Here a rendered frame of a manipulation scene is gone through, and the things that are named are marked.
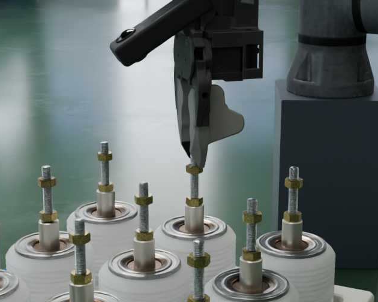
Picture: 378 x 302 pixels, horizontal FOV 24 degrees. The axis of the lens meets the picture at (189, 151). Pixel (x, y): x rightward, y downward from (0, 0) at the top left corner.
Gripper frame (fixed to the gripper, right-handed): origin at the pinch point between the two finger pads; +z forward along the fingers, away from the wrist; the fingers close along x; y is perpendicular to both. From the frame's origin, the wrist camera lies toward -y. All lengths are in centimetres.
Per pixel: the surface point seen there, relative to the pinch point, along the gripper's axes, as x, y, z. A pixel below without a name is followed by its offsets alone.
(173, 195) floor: 84, 21, 34
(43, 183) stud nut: -1.6, -16.6, 1.8
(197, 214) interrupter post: -1.1, 0.5, 7.2
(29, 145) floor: 135, -5, 35
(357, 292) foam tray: -7.1, 18.0, 16.3
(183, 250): -4.1, -1.9, 10.1
